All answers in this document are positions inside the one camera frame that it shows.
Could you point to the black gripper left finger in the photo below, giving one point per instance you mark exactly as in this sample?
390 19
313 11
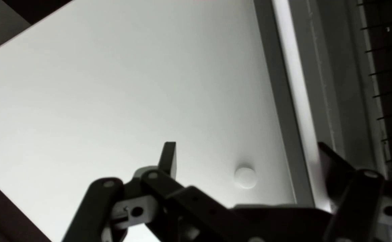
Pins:
153 198

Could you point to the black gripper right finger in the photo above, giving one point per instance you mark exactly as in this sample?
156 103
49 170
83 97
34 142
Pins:
363 200

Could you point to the black mini oven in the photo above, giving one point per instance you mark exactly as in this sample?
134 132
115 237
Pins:
331 69

